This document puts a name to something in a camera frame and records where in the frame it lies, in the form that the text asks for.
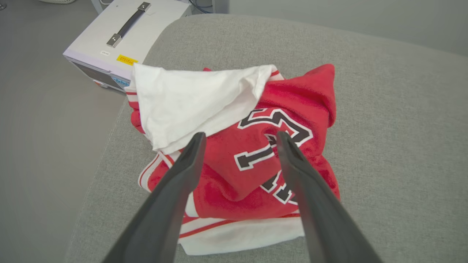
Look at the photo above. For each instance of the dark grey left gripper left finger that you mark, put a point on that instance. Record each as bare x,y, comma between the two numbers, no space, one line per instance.
164,212

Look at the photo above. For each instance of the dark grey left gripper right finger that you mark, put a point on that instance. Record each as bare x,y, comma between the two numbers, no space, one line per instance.
321,219

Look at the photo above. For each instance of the red and white jersey garment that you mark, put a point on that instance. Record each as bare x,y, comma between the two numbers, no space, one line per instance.
226,175

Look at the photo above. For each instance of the grey fabric sofa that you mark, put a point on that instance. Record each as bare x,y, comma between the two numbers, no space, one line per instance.
384,146

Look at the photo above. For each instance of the white metal equipment box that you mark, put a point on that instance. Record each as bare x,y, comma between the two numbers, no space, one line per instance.
157,33

